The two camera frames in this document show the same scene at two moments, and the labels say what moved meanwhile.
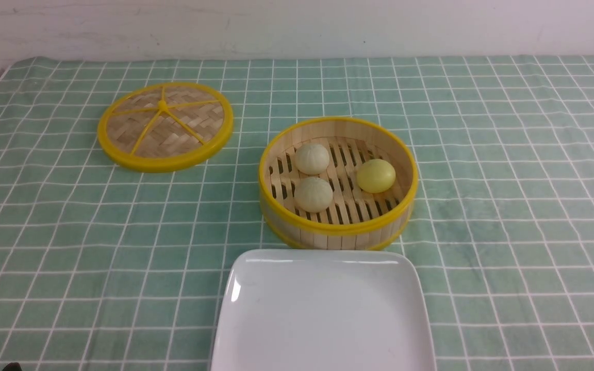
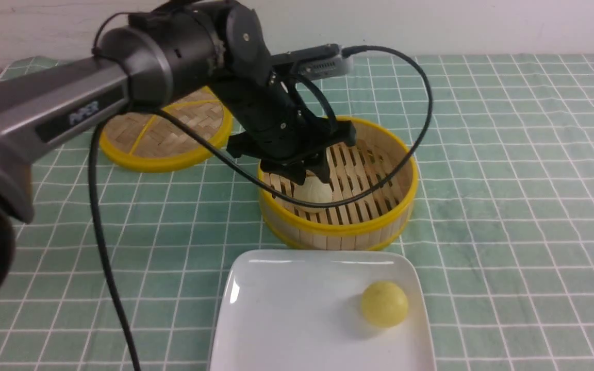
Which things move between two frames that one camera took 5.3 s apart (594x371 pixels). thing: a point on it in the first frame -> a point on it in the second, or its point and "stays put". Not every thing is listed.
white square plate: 323,310 stays put
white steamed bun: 313,195 stays put
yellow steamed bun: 376,175 -> 384,304
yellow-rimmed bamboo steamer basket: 356,219 stays put
